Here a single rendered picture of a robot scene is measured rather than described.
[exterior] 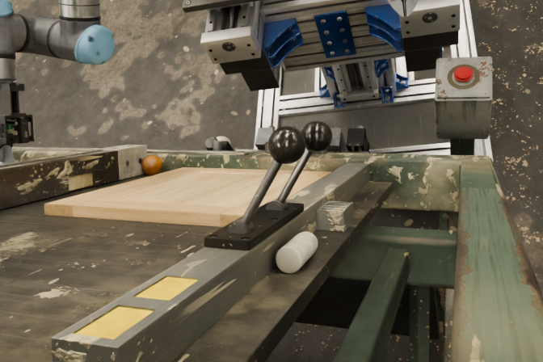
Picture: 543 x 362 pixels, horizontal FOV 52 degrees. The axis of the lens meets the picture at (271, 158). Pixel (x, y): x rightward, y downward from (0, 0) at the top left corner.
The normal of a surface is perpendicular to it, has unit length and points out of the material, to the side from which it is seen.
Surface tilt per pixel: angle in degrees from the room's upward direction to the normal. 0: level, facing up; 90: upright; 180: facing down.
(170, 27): 0
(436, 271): 35
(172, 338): 90
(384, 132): 0
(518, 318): 55
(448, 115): 90
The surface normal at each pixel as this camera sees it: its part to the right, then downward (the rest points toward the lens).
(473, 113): -0.18, 0.87
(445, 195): -0.33, 0.11
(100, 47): 0.88, 0.22
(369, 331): -0.01, -0.99
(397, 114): -0.27, -0.48
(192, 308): 0.95, 0.02
